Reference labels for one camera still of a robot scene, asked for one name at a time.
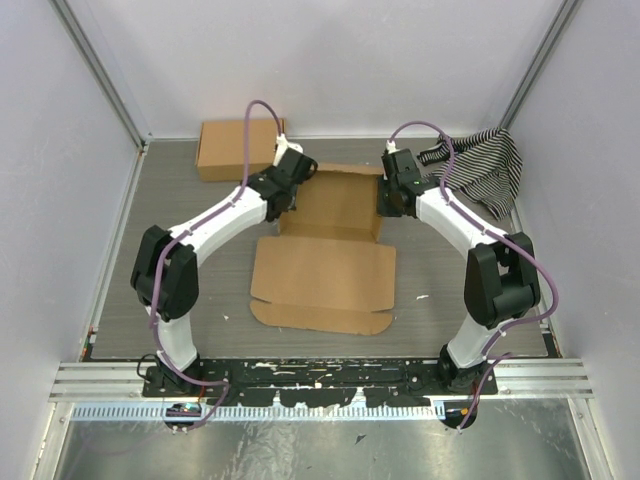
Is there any folded brown cardboard box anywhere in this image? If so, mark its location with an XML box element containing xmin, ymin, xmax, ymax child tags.
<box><xmin>195</xmin><ymin>118</ymin><xmax>278</xmax><ymax>182</ymax></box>

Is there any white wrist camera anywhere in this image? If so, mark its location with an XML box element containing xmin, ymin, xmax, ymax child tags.
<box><xmin>384</xmin><ymin>140</ymin><xmax>400</xmax><ymax>155</ymax></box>
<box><xmin>272</xmin><ymin>133</ymin><xmax>304</xmax><ymax>166</ymax></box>

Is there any left aluminium corner post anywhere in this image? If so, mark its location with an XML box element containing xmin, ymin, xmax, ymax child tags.
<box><xmin>49</xmin><ymin>1</ymin><xmax>152</xmax><ymax>150</ymax></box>

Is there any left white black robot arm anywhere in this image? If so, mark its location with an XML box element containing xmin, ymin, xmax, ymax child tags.
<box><xmin>130</xmin><ymin>147</ymin><xmax>318</xmax><ymax>397</ymax></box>

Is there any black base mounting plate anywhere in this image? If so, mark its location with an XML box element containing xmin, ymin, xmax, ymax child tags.
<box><xmin>136</xmin><ymin>358</ymin><xmax>486</xmax><ymax>408</ymax></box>

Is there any aluminium front rail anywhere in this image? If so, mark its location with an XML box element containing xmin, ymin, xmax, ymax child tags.
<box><xmin>51</xmin><ymin>358</ymin><xmax>594</xmax><ymax>401</ymax></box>

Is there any white slotted cable duct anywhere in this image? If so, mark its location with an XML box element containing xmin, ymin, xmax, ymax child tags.
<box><xmin>70</xmin><ymin>402</ymin><xmax>445</xmax><ymax>423</ymax></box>

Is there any striped black white cloth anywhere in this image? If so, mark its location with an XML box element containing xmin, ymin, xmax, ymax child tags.
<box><xmin>417</xmin><ymin>128</ymin><xmax>523</xmax><ymax>220</ymax></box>

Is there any right aluminium corner post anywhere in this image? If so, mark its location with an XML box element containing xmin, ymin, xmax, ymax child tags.
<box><xmin>498</xmin><ymin>0</ymin><xmax>583</xmax><ymax>130</ymax></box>

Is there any brown cardboard box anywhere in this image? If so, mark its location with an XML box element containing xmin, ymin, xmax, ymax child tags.
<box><xmin>250</xmin><ymin>164</ymin><xmax>396</xmax><ymax>336</ymax></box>
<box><xmin>195</xmin><ymin>118</ymin><xmax>278</xmax><ymax>182</ymax></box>

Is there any aluminium corner post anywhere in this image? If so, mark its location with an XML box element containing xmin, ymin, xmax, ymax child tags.
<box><xmin>498</xmin><ymin>0</ymin><xmax>583</xmax><ymax>130</ymax></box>
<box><xmin>49</xmin><ymin>1</ymin><xmax>152</xmax><ymax>150</ymax></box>

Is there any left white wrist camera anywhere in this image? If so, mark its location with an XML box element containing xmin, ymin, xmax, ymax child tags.
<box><xmin>272</xmin><ymin>133</ymin><xmax>304</xmax><ymax>166</ymax></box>

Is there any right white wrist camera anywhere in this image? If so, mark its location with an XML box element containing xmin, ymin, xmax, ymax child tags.
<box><xmin>384</xmin><ymin>140</ymin><xmax>400</xmax><ymax>155</ymax></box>

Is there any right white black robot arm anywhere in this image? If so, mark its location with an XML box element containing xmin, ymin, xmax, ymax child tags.
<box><xmin>377</xmin><ymin>142</ymin><xmax>540</xmax><ymax>395</ymax></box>

